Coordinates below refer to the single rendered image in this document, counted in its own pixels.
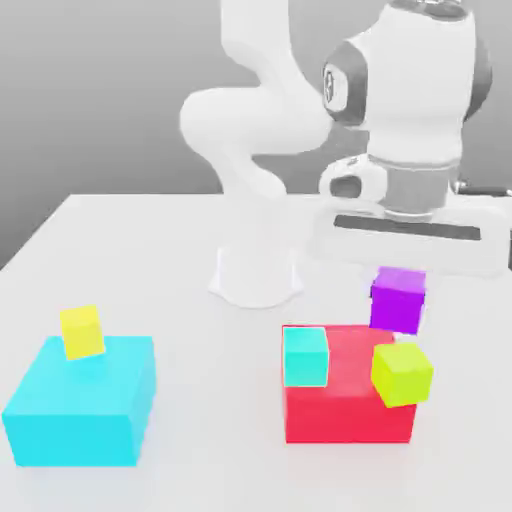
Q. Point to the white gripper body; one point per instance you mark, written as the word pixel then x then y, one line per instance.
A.
pixel 404 244

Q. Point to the small purple cube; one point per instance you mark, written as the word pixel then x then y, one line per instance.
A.
pixel 396 308

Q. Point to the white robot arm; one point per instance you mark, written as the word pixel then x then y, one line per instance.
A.
pixel 256 120

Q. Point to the small lime cube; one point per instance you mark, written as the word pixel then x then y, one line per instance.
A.
pixel 402 376

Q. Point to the small turquoise cube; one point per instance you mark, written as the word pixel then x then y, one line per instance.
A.
pixel 304 358

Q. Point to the small yellow cube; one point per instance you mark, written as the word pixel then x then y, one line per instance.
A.
pixel 82 332

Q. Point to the large red box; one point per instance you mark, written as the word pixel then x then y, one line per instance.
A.
pixel 348 416

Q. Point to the large cyan box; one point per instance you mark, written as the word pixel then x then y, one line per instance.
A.
pixel 76 412

